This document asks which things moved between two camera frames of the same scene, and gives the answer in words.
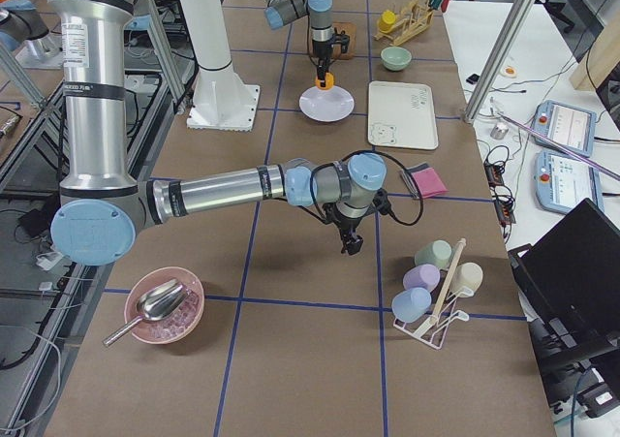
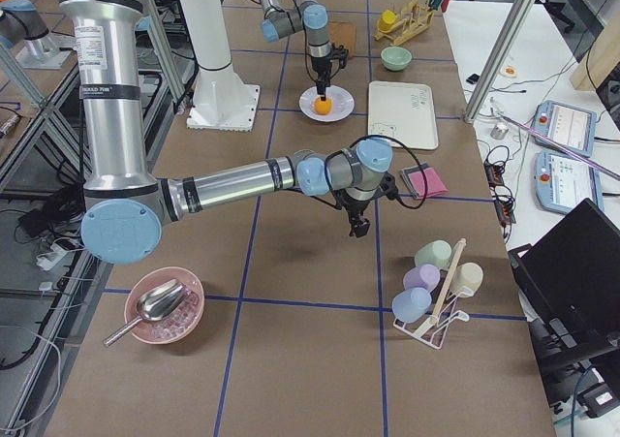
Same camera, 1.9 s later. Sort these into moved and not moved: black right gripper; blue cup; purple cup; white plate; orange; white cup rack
Moved: orange; black right gripper
Not moved: white cup rack; blue cup; purple cup; white plate
